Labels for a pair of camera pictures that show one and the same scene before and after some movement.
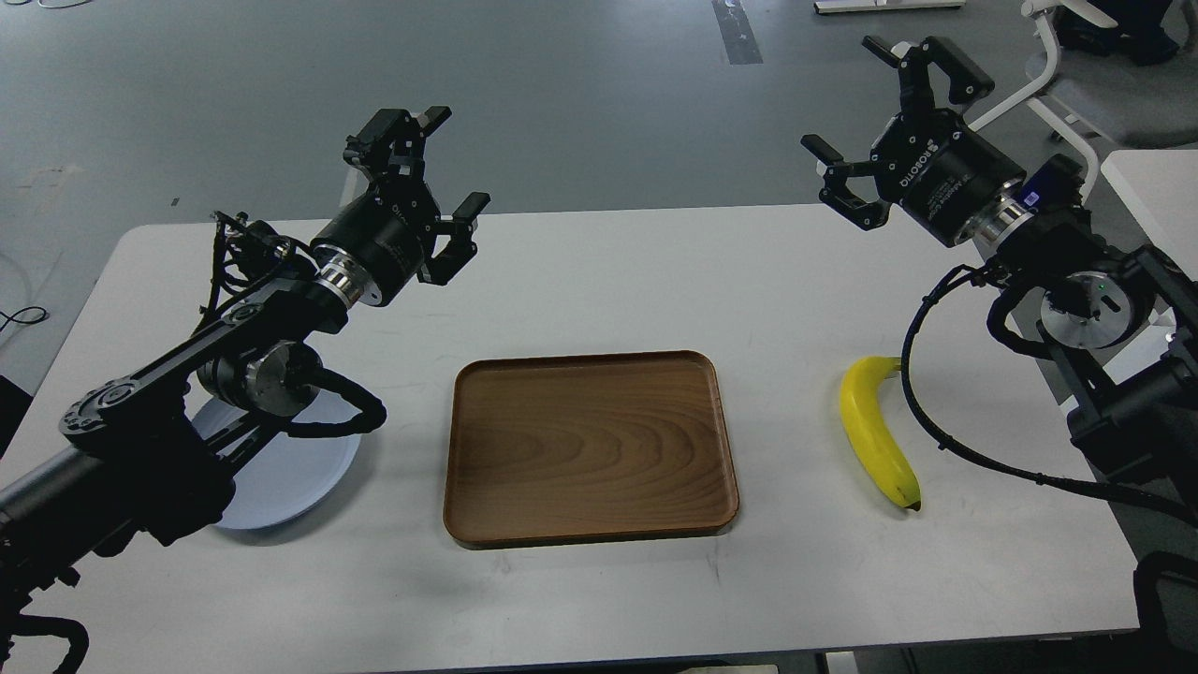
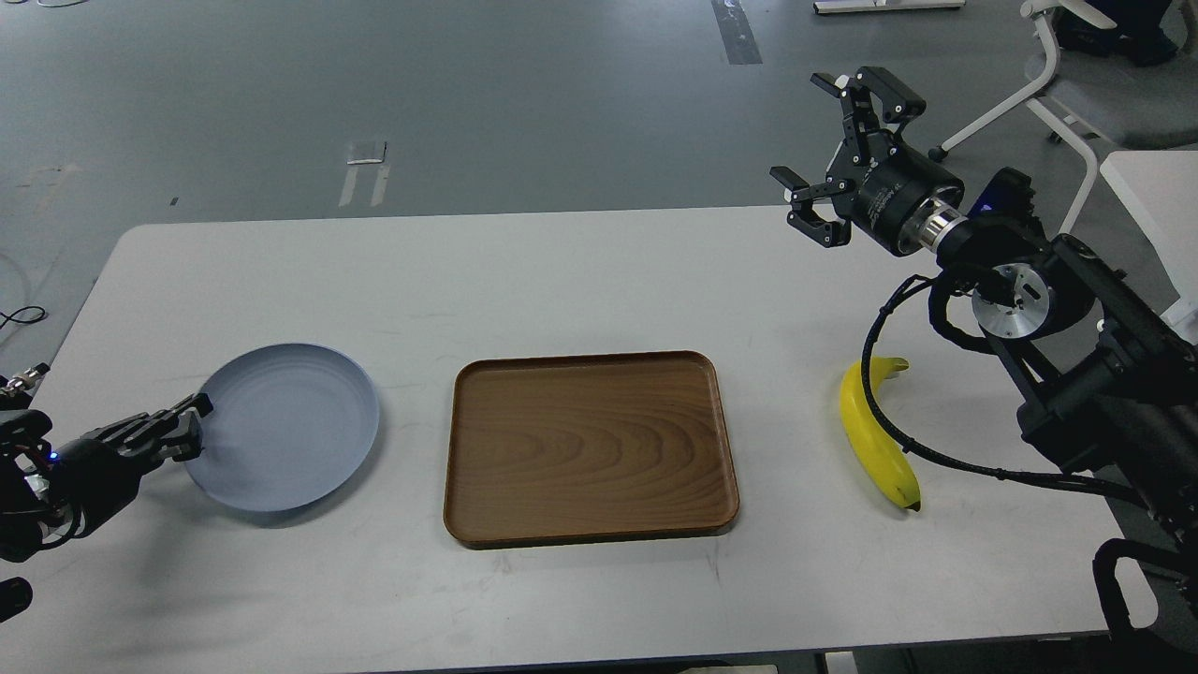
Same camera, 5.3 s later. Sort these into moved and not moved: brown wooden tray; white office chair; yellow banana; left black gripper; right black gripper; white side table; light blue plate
Moved: right black gripper; light blue plate; left black gripper
Not moved: white side table; yellow banana; brown wooden tray; white office chair
